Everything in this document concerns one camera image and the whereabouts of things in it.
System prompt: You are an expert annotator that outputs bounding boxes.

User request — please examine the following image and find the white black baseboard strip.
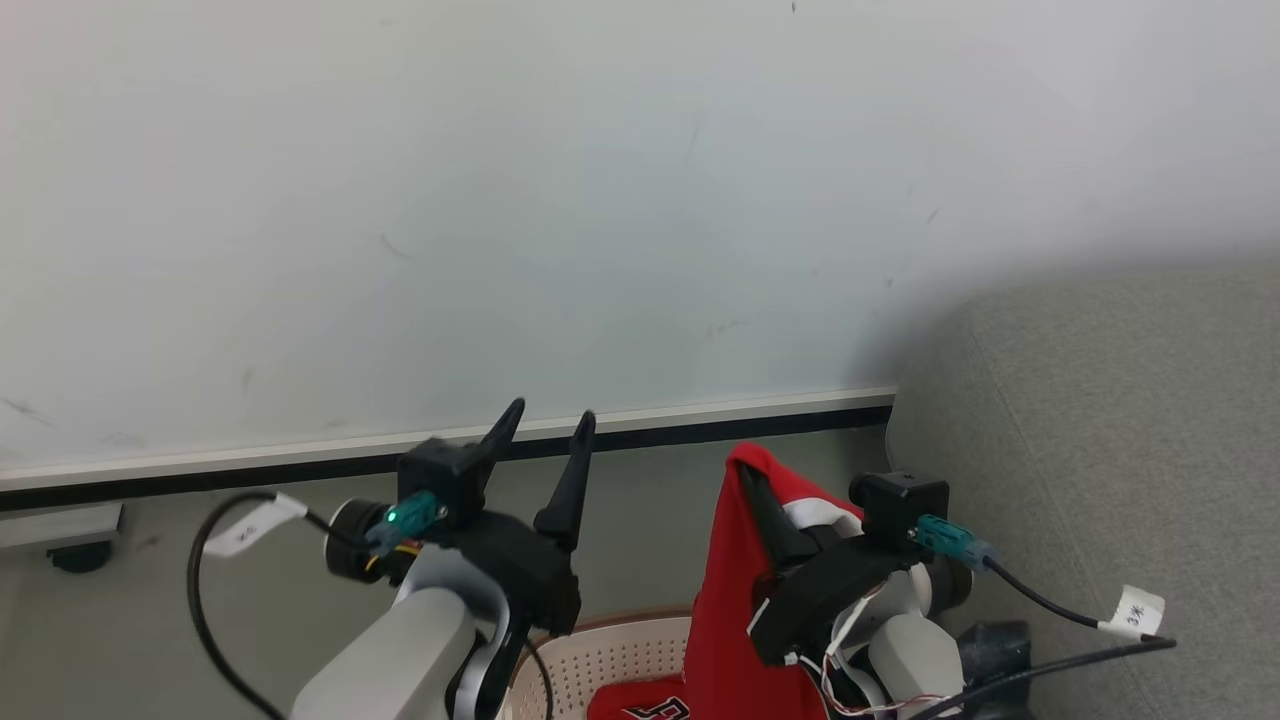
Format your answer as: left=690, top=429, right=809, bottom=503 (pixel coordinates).
left=0, top=387, right=898, bottom=513

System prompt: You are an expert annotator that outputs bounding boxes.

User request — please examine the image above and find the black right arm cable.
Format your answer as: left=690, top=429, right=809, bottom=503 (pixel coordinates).
left=905, top=636, right=1178, bottom=720

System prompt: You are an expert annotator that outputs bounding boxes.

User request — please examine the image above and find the black right camera cable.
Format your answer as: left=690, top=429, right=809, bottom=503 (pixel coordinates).
left=982, top=558, right=1111, bottom=633

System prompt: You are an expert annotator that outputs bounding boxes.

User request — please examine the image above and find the grey fabric sofa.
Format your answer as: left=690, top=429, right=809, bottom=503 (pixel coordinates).
left=884, top=262, right=1280, bottom=720

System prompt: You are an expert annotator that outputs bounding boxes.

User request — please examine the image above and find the red white sports jersey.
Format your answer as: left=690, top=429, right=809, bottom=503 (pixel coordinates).
left=587, top=442, right=867, bottom=720

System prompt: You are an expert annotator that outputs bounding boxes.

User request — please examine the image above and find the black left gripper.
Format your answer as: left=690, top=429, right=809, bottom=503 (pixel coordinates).
left=438, top=397, right=599, bottom=637

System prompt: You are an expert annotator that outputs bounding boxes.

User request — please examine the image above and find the cream perforated laundry basket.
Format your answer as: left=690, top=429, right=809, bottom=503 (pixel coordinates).
left=497, top=607, right=701, bottom=720

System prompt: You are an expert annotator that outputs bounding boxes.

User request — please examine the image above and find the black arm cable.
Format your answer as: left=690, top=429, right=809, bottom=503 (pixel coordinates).
left=905, top=636, right=1178, bottom=720
left=186, top=489, right=401, bottom=720

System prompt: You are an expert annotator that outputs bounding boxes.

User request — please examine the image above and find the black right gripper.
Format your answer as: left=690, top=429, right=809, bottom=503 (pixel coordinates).
left=739, top=464, right=909, bottom=668

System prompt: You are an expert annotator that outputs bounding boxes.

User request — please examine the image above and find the grey metal stand with caster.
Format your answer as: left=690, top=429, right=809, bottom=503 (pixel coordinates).
left=0, top=502, right=124, bottom=575

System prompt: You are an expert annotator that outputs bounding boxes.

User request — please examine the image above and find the white paper cable tag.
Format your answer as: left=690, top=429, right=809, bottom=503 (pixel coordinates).
left=202, top=492, right=309, bottom=559
left=1096, top=585, right=1168, bottom=642

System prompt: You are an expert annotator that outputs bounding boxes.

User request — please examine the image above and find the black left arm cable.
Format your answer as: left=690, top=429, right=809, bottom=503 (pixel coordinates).
left=186, top=489, right=401, bottom=720

